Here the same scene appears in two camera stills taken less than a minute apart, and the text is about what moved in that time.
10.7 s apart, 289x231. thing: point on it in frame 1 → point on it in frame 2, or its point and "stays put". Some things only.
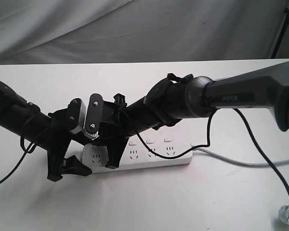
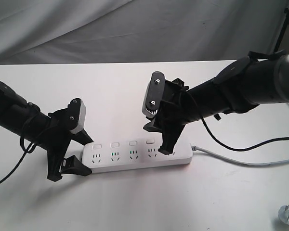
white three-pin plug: x=285 y=213 stays put
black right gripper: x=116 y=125 → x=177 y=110
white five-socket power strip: x=132 y=153 stays put
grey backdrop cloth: x=64 y=32 stays put
